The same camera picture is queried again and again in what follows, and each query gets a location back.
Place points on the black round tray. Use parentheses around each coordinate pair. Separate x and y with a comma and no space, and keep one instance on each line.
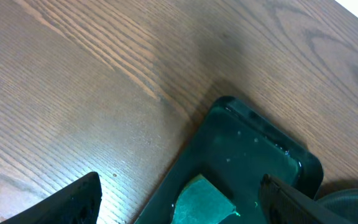
(343,203)

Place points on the black rectangular tray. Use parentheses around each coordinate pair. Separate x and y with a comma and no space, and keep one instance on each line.
(233,148)

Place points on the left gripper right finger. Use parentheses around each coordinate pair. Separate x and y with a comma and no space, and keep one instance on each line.
(281,203)

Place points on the green sponge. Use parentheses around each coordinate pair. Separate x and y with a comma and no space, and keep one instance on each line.
(200,202)

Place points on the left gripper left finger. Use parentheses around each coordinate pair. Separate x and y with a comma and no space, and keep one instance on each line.
(77,203)

